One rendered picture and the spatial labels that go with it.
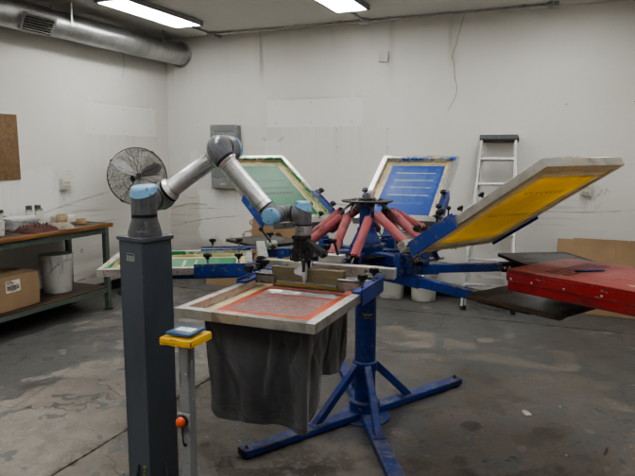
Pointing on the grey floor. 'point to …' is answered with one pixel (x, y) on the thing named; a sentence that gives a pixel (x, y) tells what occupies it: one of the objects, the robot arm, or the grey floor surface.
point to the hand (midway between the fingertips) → (307, 279)
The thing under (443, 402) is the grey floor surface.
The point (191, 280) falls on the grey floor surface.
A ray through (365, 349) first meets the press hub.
